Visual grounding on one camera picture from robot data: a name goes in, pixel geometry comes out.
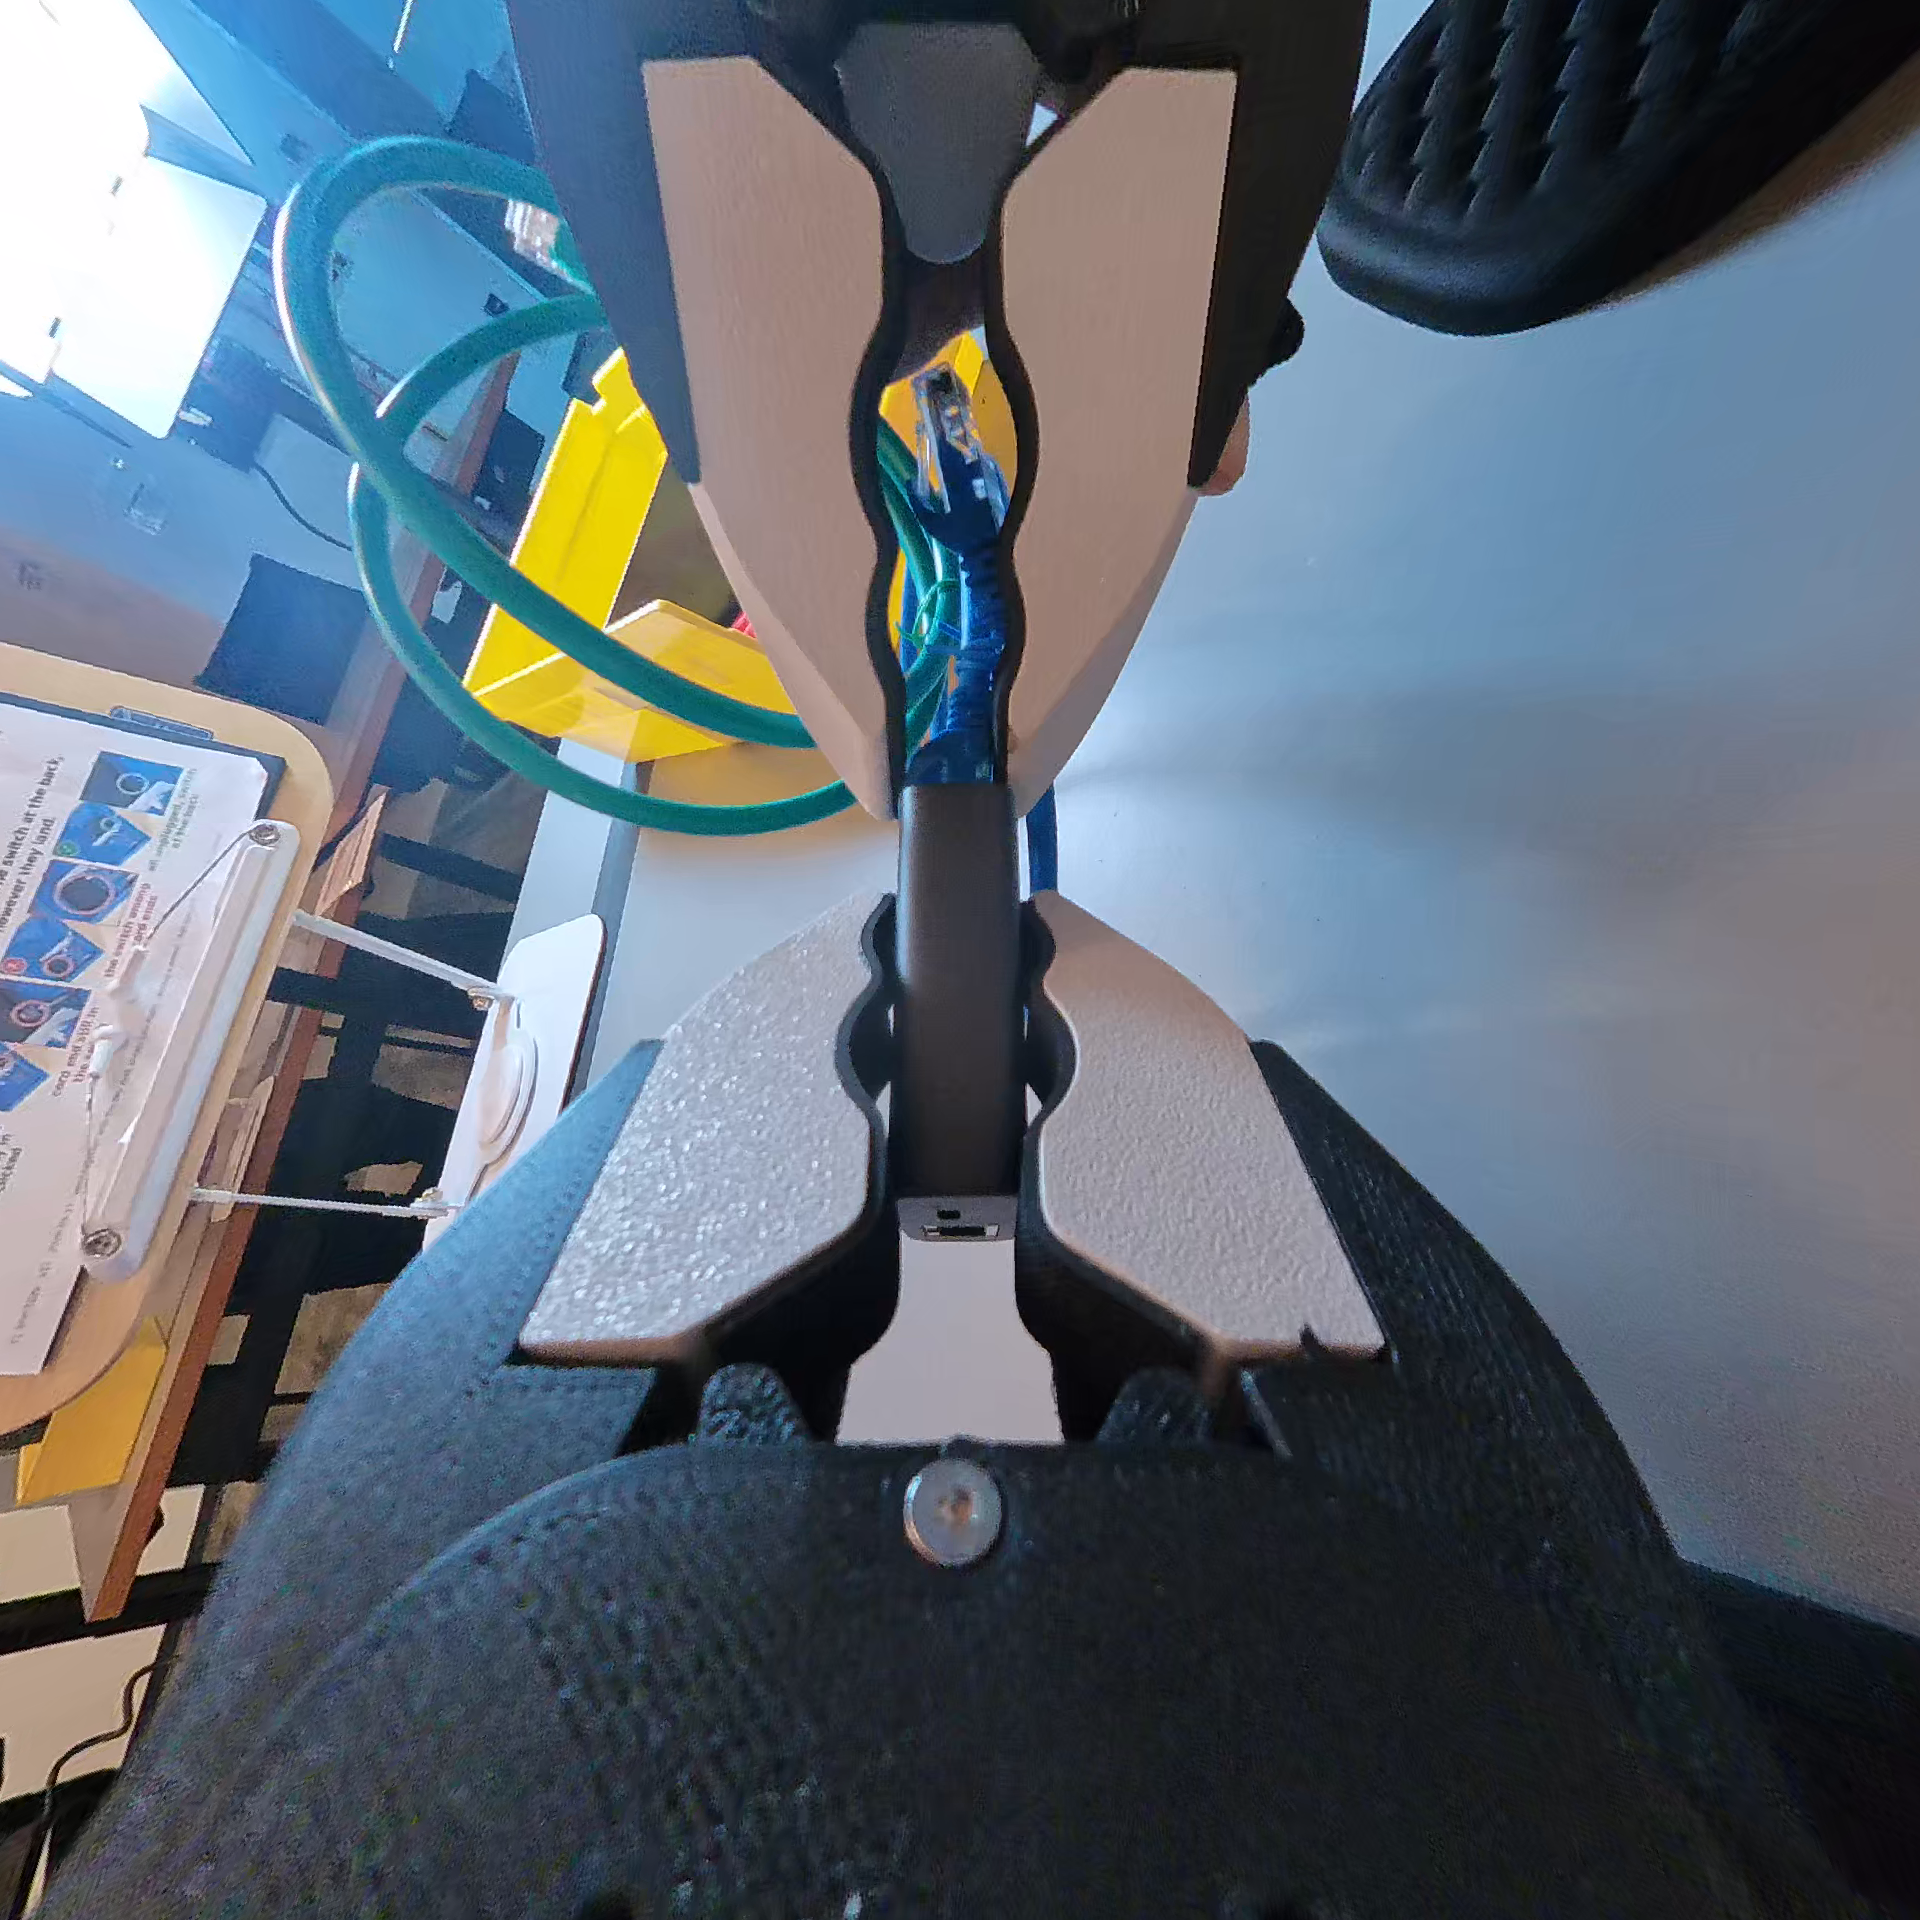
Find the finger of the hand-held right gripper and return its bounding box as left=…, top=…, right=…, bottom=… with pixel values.
left=979, top=64, right=1241, bottom=812
left=642, top=58, right=914, bottom=824

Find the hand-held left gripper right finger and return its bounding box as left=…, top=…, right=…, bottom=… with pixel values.
left=1018, top=894, right=1386, bottom=1366

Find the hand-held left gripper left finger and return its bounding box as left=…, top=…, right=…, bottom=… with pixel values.
left=516, top=896, right=904, bottom=1370

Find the black ethernet port coupler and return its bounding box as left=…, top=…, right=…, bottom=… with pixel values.
left=892, top=786, right=1038, bottom=1247

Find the blue ethernet cable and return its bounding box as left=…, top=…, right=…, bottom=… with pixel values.
left=897, top=358, right=1062, bottom=902

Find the green ethernet cable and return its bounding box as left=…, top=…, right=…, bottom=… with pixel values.
left=275, top=135, right=963, bottom=838

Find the black mesh cushion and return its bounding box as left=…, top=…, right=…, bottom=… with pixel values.
left=1317, top=0, right=1920, bottom=335

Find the light wooden rounded table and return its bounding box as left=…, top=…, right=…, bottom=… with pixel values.
left=0, top=643, right=336, bottom=1434

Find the white document stand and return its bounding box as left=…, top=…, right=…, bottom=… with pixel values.
left=83, top=818, right=606, bottom=1280

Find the black square mat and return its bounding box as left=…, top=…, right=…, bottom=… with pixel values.
left=200, top=556, right=373, bottom=725

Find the printed instruction sheet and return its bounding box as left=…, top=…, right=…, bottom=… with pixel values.
left=0, top=696, right=288, bottom=1374

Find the long brown-edged desk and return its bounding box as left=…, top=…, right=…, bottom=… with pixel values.
left=0, top=344, right=528, bottom=1624

